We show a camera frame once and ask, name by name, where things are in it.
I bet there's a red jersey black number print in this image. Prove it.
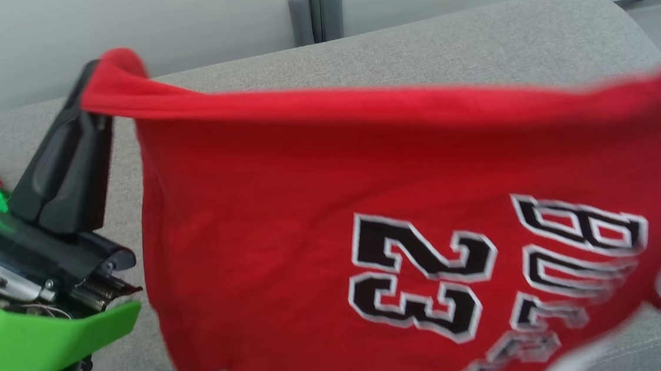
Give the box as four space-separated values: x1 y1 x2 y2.
77 5 661 371

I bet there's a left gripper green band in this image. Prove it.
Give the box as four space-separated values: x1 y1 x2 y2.
0 107 148 371

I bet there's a grey fabric sofa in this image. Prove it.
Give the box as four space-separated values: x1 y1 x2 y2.
0 0 661 371

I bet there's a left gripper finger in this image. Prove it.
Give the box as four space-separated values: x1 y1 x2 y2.
0 59 112 226

